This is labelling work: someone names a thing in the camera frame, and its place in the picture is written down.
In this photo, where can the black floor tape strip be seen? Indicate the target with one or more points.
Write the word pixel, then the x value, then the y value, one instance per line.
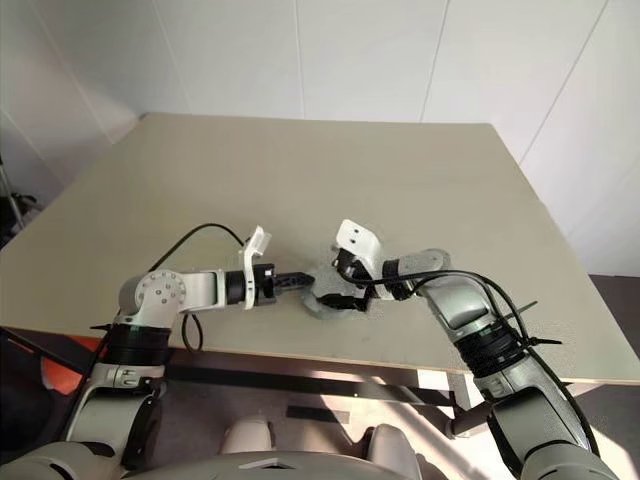
pixel 317 414

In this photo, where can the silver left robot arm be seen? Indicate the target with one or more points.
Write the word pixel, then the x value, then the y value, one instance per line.
pixel 165 290

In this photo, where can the black table frame bar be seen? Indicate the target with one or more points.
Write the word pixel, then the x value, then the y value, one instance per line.
pixel 300 380

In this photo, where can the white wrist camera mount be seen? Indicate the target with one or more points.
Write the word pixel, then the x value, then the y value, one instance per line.
pixel 252 260
pixel 360 240

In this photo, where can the orange red object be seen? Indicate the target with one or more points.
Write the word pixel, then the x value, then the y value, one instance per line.
pixel 65 370

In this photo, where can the silver motor housing copper windings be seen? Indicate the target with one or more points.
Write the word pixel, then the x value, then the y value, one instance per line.
pixel 312 307

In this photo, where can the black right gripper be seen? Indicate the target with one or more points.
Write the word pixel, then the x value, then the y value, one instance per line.
pixel 350 262

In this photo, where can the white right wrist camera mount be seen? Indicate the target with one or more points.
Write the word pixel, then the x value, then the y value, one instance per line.
pixel 360 240

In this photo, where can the black zip tie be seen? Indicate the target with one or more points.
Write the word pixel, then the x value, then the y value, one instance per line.
pixel 522 310
pixel 545 344
pixel 100 327

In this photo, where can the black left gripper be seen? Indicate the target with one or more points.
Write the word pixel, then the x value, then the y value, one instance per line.
pixel 266 287

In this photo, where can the black tripod equipment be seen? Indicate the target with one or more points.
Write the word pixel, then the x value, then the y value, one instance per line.
pixel 15 210

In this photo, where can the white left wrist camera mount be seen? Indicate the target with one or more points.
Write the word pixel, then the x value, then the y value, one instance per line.
pixel 252 260

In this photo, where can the grey table leg tube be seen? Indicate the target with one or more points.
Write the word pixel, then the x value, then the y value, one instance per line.
pixel 467 422

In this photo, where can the silver robot torso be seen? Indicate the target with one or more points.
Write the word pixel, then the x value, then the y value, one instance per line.
pixel 320 467

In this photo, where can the pale rounded shape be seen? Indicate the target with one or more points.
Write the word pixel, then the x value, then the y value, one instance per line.
pixel 247 435
pixel 390 447

